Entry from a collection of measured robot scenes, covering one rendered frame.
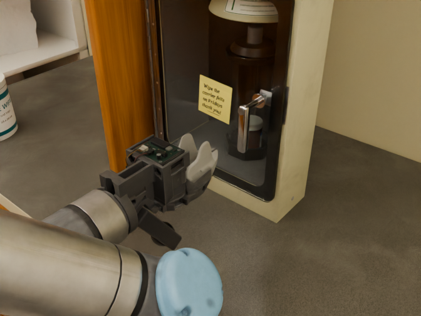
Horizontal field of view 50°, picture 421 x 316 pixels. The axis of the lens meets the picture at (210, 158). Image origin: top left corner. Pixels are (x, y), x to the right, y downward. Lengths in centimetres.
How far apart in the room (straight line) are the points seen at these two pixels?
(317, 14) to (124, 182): 40
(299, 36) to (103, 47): 39
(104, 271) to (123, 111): 64
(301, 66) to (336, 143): 46
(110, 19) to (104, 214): 47
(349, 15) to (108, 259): 90
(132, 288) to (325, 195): 66
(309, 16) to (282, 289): 44
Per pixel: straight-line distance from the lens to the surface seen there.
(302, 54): 75
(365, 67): 117
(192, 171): 65
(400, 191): 106
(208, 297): 43
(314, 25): 75
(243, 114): 73
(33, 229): 37
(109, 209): 55
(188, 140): 68
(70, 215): 54
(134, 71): 98
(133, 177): 56
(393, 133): 120
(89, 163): 110
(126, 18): 94
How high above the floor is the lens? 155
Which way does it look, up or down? 34 degrees down
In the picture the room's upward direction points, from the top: straight up
